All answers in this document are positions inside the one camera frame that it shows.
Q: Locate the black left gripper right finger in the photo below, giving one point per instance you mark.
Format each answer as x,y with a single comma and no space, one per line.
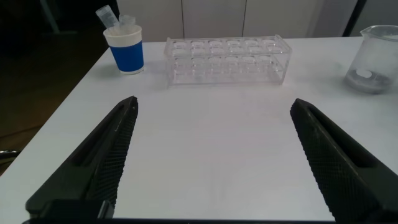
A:
342,168

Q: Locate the clear glass beaker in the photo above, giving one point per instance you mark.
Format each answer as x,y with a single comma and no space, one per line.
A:
371,77

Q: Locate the test tube with blue liquid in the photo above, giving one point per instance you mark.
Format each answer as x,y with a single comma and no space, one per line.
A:
127,20

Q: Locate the clear plastic test tube rack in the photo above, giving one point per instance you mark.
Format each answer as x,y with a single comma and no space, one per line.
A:
227,62

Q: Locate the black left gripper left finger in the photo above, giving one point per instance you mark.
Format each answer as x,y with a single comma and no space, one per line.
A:
93,161

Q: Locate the blue white paper cup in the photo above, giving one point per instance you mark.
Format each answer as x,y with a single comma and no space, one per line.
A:
127,57

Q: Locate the test tube with red liquid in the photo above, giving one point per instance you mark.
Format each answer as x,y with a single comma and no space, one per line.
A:
107,16

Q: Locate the metal chair frame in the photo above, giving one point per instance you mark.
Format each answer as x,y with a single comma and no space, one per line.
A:
9,154

